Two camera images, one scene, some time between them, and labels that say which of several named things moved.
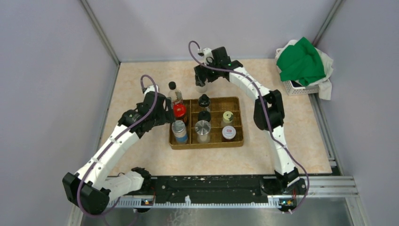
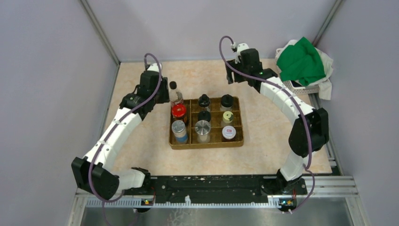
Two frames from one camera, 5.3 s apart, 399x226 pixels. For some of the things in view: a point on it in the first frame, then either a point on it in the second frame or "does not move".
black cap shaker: (200, 86) -> (227, 102)
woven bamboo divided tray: (207, 122) does not move
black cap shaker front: (204, 115) does not move
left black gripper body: (163, 117) -> (163, 95)
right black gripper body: (211, 75) -> (238, 77)
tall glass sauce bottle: (176, 95) does not move
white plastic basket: (291, 90) does not move
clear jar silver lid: (203, 128) does not move
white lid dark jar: (228, 133) does not move
